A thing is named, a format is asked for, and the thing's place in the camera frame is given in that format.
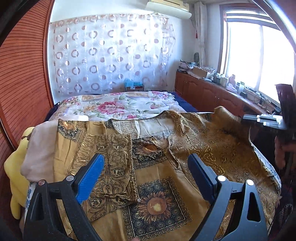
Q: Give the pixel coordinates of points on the wooden slatted wardrobe door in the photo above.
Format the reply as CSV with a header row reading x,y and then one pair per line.
x,y
25,81

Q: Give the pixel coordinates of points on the green lidded bottle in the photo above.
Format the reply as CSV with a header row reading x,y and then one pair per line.
x,y
241,87

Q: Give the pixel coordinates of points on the stack of magazines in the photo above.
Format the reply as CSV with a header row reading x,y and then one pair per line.
x,y
186,66

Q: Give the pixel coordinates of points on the blue floral white cloth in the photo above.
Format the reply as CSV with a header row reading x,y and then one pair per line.
x,y
29,195

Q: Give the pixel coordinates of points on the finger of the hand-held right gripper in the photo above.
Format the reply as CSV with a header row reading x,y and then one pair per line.
x,y
259,117
270,122

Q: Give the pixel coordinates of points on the cardboard box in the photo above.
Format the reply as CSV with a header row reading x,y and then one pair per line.
x,y
198,73

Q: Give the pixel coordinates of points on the person's right hand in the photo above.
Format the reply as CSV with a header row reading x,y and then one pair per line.
x,y
279,150

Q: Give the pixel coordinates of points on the navy blue blanket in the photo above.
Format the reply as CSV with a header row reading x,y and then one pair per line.
x,y
185,103

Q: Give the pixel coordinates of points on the white jar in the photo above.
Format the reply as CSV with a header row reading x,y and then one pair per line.
x,y
223,80

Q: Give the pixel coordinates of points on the golden paisley patterned shirt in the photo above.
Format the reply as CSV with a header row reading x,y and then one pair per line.
x,y
161,162

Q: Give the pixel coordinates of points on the yellow cloth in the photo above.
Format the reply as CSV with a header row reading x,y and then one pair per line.
x,y
13,173

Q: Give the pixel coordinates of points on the white air conditioner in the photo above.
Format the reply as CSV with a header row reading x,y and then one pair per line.
x,y
171,10

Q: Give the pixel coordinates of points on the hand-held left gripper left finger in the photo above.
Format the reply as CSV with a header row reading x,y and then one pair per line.
x,y
90,180

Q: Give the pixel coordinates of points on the window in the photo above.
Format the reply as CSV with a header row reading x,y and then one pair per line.
x,y
245,53

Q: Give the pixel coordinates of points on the pink floral bed sheet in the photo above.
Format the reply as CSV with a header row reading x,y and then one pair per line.
x,y
111,106

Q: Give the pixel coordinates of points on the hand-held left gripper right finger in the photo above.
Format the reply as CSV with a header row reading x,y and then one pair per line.
x,y
203,180

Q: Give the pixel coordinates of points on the pale pink cloth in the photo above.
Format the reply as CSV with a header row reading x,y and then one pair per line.
x,y
39,150

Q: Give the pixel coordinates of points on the sheer circle patterned curtain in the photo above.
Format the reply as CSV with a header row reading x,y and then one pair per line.
x,y
104,58

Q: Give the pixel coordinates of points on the wooden cabinet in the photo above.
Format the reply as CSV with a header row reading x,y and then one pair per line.
x,y
203,92

